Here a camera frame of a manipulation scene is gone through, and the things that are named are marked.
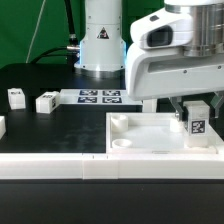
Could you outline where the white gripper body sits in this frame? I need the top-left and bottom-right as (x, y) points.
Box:
(125, 44), (224, 100)

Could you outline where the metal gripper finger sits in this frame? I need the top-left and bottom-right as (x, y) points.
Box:
(211, 91), (224, 118)
(170, 97), (184, 121)

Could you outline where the white square tabletop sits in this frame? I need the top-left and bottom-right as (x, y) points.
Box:
(106, 113), (224, 154)

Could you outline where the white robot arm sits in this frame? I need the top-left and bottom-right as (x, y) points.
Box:
(74, 0), (224, 116)

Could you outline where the white plate with tags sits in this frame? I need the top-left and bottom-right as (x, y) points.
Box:
(60, 89), (142, 105)

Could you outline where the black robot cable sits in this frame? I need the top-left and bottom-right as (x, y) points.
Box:
(29, 0), (81, 65)

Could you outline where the white thin cable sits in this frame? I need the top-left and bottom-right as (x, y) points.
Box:
(25, 0), (47, 64)

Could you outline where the white left fence wall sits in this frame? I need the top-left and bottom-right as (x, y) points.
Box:
(0, 116), (6, 140)

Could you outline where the white fence wall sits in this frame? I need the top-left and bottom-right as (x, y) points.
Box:
(0, 153), (224, 179)
(0, 116), (6, 140)

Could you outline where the white front fence wall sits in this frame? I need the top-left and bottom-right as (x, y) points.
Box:
(0, 153), (224, 179)

